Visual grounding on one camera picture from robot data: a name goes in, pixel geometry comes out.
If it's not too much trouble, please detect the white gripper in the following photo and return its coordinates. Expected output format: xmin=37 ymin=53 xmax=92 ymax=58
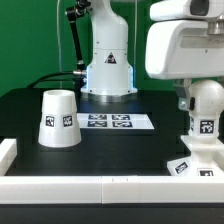
xmin=145 ymin=20 xmax=224 ymax=110

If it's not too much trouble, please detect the white lamp bulb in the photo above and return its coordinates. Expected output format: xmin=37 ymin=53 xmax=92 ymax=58
xmin=189 ymin=80 xmax=224 ymax=142

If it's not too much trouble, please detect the white lamp base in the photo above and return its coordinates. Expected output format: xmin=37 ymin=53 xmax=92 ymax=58
xmin=167 ymin=135 xmax=224 ymax=177

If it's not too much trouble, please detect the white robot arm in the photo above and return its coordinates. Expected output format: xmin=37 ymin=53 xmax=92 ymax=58
xmin=82 ymin=0 xmax=224 ymax=110

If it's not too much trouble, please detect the white lamp shade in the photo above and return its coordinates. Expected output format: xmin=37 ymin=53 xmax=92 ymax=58
xmin=38 ymin=90 xmax=81 ymax=148

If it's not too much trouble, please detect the white marker sheet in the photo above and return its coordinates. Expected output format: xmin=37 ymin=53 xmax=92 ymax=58
xmin=77 ymin=113 xmax=154 ymax=130

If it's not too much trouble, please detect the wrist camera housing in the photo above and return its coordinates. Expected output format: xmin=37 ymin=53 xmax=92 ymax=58
xmin=150 ymin=0 xmax=224 ymax=21

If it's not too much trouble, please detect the black cable hose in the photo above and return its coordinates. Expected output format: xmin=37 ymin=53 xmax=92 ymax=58
xmin=26 ymin=0 xmax=92 ymax=90

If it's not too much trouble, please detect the grey thin cable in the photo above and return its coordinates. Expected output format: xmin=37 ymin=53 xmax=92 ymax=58
xmin=55 ymin=0 xmax=64 ymax=90

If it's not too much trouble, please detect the white front wall bar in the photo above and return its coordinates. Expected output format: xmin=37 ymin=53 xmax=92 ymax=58
xmin=0 ymin=176 xmax=224 ymax=204

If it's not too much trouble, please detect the white left wall block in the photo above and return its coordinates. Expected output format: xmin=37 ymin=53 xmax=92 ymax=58
xmin=0 ymin=139 xmax=17 ymax=176

